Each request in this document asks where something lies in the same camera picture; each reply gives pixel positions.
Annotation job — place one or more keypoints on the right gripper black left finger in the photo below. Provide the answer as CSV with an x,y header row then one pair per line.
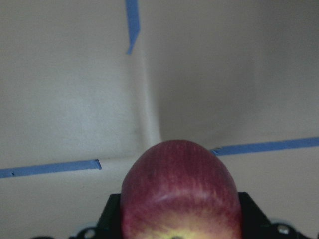
x,y
109,223

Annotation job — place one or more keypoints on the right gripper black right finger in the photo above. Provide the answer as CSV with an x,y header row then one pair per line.
x,y
255,222

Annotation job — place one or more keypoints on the red yellow apple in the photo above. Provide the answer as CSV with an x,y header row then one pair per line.
x,y
179,190

